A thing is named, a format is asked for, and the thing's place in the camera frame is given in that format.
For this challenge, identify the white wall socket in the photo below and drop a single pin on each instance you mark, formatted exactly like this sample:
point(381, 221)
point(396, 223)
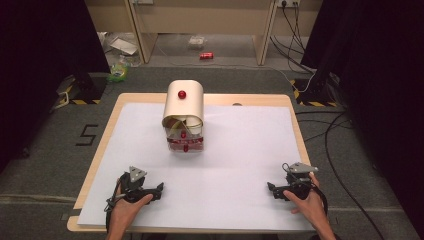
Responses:
point(288, 2)

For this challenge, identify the white crumpled bag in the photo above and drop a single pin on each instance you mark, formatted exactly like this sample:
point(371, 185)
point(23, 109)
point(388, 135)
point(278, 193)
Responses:
point(121, 45)

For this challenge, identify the white table mat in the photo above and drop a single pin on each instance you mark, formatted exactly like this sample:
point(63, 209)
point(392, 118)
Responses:
point(233, 160)

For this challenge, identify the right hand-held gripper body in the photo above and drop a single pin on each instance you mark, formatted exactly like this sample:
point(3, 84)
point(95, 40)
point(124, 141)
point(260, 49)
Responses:
point(298, 183)

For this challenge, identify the cream roll-top box red knobs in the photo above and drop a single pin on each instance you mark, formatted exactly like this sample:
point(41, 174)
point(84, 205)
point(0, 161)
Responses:
point(183, 106)

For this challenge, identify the stand base with striped tape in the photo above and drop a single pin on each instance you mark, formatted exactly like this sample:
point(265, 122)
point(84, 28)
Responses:
point(315, 96)
point(81, 93)

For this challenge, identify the red drink can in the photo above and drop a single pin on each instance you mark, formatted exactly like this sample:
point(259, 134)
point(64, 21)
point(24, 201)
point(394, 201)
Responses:
point(206, 55)

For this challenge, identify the person's left hand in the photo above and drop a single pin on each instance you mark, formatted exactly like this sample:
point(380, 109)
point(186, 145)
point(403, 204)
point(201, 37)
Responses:
point(125, 211)

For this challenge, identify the clear plastic bag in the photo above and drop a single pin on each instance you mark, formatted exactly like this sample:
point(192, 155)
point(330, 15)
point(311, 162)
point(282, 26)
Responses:
point(197, 42)

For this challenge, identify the green packet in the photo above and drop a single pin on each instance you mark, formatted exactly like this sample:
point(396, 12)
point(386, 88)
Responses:
point(117, 71)

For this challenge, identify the beige wooden desk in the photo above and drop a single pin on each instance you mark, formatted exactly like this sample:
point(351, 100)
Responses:
point(206, 16)

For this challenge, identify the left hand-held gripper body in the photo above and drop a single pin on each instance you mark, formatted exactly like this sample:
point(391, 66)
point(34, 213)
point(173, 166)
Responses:
point(133, 186)

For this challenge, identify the black curtain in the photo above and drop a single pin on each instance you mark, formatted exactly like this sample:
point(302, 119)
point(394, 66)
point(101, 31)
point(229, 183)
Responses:
point(40, 66)
point(383, 83)

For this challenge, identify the person's right hand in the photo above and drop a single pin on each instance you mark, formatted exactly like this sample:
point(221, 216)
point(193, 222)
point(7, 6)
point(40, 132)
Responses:
point(311, 208)

